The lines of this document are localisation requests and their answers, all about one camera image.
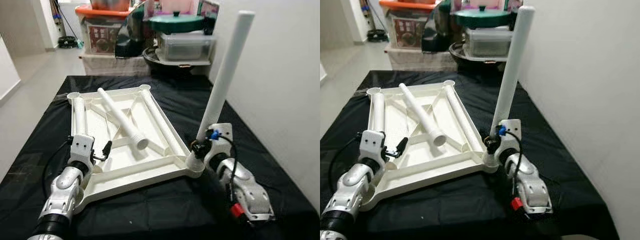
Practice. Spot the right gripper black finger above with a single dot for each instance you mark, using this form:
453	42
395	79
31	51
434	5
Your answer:
195	147
487	143

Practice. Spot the red tag on right arm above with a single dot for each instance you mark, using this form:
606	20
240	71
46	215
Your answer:
236	210
516	204

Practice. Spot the white plastic children table top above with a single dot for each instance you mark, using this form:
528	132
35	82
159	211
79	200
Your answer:
130	165
430	165

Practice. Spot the black tablecloth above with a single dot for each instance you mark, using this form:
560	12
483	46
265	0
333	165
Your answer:
475	210
165	210

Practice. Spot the beige cloth-covered bench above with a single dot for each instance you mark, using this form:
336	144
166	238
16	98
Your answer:
415	60
110	65

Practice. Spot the black wok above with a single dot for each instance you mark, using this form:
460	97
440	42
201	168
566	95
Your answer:
152	60
457	55

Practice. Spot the clear plastic storage box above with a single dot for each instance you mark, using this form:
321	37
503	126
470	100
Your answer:
487	44
185	47

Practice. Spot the clear storage box orange lid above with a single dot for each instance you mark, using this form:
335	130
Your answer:
407	35
102	40

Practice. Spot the black shiny bag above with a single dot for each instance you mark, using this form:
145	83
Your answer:
127	45
435	40

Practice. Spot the broom stick with blue tape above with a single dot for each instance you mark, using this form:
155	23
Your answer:
366	12
56	15

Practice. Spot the colourful printed carton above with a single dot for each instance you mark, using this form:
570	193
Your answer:
510	5
210	10

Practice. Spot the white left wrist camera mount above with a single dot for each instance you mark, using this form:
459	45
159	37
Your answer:
82	147
374	142

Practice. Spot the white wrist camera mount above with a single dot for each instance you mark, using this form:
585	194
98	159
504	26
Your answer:
374	142
222	135
82	147
510	130

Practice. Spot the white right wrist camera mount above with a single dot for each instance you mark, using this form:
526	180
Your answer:
222	135
510	130

